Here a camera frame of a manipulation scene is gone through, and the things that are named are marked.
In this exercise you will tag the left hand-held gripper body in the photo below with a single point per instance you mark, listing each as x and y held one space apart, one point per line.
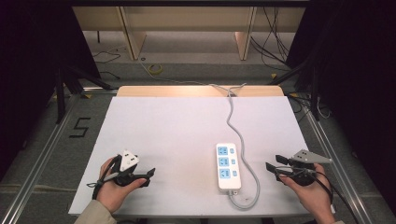
129 161

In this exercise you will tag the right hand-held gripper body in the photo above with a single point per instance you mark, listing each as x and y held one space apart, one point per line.
303 174

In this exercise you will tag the person's right hand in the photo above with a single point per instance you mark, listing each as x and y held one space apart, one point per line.
314 196

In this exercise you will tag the person's left hand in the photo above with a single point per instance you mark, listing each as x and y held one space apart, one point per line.
112 194

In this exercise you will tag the white power strip blue sockets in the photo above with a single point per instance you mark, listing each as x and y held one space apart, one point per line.
229 180

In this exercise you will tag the white board table cover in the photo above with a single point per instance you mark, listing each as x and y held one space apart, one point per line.
174 130

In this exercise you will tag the black metal stand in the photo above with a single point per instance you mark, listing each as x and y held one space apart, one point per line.
60 99
315 96

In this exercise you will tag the yellow tape roll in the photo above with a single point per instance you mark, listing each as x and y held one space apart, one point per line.
154 69

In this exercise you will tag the dark curtain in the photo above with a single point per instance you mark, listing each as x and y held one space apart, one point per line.
358 77
28 77

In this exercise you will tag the light wooden desk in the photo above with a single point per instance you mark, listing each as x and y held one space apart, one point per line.
186 18

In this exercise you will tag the aluminium floor rail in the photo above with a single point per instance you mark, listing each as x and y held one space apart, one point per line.
339 165
37 161

